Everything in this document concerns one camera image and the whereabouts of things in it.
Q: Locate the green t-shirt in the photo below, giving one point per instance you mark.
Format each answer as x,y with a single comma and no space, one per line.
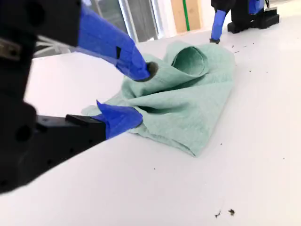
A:
188,113

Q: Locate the green pole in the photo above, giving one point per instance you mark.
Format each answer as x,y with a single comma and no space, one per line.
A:
187,16

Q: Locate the brown wooden board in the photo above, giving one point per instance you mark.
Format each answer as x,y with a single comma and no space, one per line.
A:
177,16

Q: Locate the white window frame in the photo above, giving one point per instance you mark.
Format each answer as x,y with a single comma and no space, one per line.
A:
158,16

